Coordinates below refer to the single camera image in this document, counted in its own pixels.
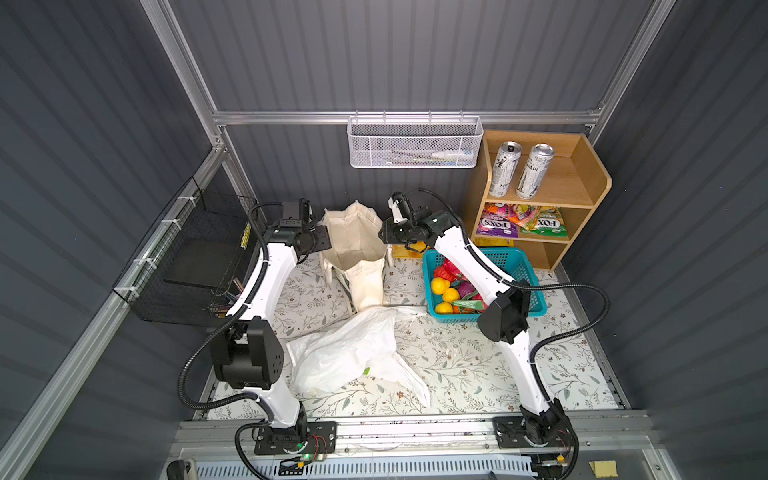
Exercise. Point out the white plastic grocery bag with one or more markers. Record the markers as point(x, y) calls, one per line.
point(365, 344)

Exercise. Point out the cream canvas tote bag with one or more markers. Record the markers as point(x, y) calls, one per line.
point(357, 256)

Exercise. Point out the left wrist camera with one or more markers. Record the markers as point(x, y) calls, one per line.
point(294, 210)

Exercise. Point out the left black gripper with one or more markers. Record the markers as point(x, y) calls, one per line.
point(320, 239)

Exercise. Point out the white wire wall basket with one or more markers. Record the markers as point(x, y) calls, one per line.
point(414, 141)

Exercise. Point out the wooden shelf unit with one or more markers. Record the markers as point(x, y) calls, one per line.
point(576, 182)

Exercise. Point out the yellow lemon upper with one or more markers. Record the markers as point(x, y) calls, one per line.
point(439, 286)

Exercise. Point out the floral table mat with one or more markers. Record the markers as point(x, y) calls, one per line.
point(465, 373)

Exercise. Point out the teal plastic basket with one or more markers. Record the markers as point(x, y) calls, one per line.
point(511, 260)

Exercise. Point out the green Fox's candy bag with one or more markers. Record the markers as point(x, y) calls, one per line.
point(544, 221)

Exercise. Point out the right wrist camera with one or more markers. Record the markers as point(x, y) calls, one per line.
point(401, 207)

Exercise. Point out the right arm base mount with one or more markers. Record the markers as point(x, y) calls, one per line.
point(522, 432)

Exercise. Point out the yellow bread tray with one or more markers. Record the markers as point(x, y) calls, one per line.
point(411, 251)

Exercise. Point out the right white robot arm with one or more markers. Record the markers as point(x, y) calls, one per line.
point(505, 318)

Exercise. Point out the yellow lemon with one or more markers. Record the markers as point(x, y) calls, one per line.
point(439, 286)
point(444, 308)

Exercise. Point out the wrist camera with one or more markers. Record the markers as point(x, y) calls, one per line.
point(294, 210)
point(401, 207)

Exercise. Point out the black wire wall basket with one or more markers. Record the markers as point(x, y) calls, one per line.
point(195, 270)

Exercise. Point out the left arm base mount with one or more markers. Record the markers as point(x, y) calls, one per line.
point(317, 437)

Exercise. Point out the purple Fox's candy bag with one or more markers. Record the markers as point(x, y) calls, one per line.
point(498, 220)

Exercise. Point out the yellow lemon lower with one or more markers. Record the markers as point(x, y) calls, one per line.
point(444, 308)

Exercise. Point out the silver drink can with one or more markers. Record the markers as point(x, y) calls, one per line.
point(535, 169)
point(503, 168)

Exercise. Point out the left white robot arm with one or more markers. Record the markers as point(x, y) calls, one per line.
point(245, 350)

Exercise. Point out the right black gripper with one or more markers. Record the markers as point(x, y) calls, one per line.
point(391, 232)

